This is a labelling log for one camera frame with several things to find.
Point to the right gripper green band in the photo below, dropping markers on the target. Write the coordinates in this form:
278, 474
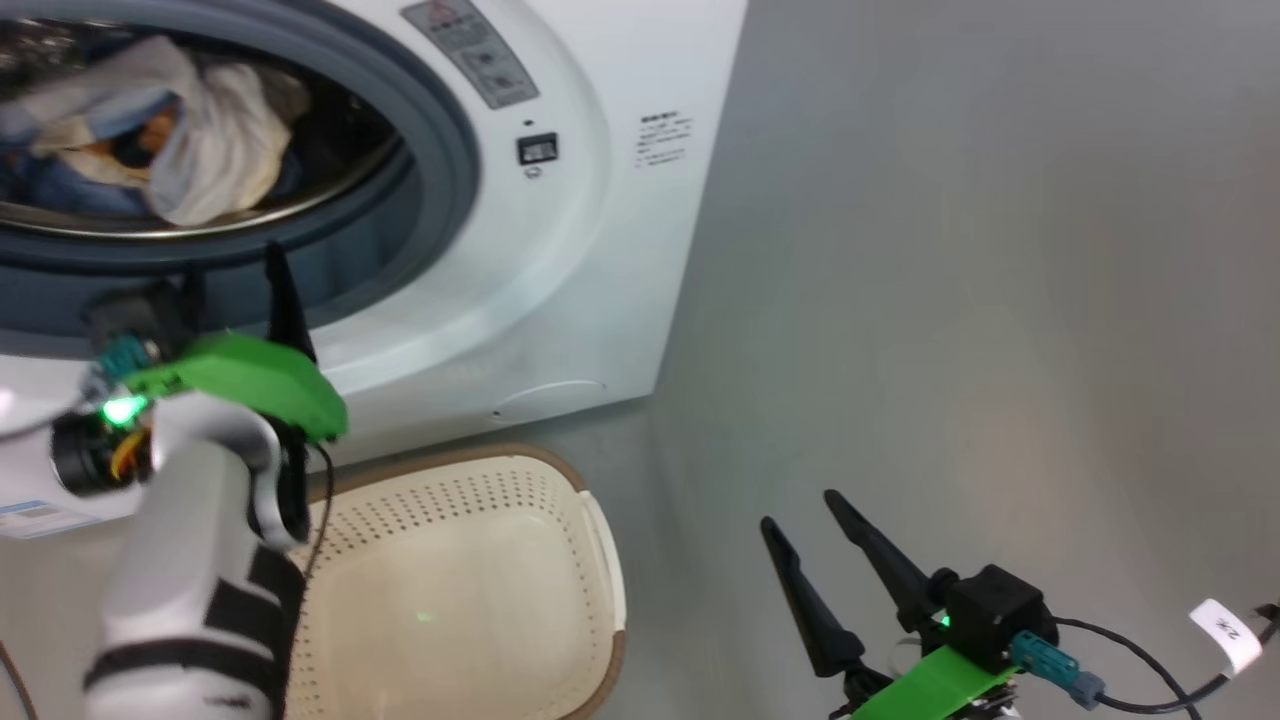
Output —
990, 615

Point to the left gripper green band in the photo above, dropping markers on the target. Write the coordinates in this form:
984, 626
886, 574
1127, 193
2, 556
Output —
250, 375

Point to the white garment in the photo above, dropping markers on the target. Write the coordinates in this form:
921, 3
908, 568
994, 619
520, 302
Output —
225, 140

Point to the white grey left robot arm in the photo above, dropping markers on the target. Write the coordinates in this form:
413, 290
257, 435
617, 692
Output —
170, 560

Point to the grey rubber door gasket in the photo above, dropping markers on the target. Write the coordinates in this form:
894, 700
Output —
430, 150

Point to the black door latch socket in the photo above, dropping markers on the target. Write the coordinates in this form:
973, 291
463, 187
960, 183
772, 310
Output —
537, 148

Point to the white front-load washing machine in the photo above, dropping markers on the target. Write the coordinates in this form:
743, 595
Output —
590, 260

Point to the cream perforated laundry basket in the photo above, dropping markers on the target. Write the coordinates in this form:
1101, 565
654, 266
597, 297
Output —
450, 600

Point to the blue patterned clothing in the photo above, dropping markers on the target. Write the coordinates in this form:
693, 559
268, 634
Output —
330, 150

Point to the blue white energy label sticker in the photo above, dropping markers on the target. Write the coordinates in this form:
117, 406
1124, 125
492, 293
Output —
45, 520

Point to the round white filter cover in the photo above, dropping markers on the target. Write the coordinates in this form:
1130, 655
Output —
548, 400

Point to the grey warning sticker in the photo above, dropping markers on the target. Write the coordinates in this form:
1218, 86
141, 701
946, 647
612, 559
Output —
470, 50

